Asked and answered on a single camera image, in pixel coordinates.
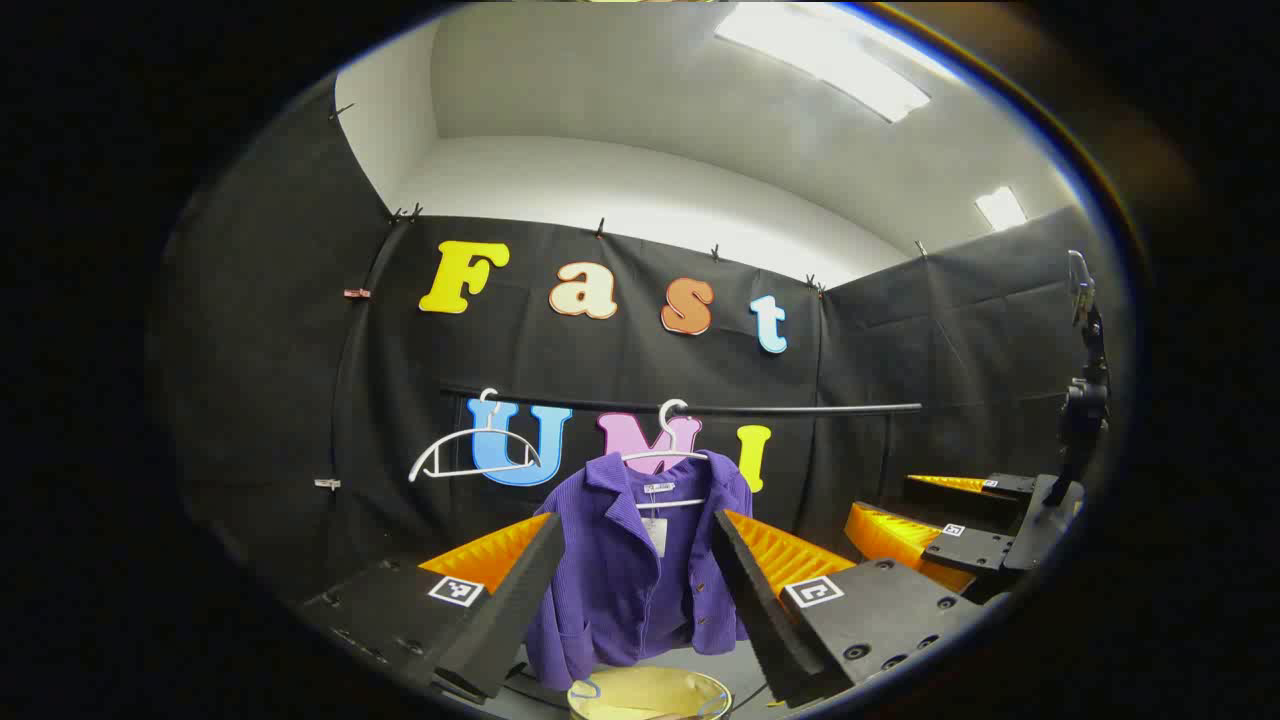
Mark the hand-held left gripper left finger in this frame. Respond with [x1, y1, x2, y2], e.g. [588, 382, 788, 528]
[300, 512, 566, 706]

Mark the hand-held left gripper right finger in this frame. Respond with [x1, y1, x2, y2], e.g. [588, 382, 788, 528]
[712, 508, 991, 709]

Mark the purple ribbed jacket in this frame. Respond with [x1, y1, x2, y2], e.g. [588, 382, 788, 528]
[525, 450, 753, 691]

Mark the cream laundry hamper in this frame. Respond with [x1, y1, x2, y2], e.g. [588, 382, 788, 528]
[567, 665, 733, 720]

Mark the white plastic hanger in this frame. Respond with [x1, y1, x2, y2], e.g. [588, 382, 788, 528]
[408, 388, 546, 483]
[620, 398, 713, 511]

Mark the black clothes rack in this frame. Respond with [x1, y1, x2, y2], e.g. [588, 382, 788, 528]
[440, 385, 923, 486]

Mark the small ceiling light panel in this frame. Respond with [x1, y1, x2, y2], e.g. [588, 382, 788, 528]
[975, 186, 1028, 231]

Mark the black backdrop cloth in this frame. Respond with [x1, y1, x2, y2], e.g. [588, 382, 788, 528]
[150, 75, 1131, 641]

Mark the large ceiling light panel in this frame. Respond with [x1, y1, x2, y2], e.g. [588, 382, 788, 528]
[715, 2, 931, 123]

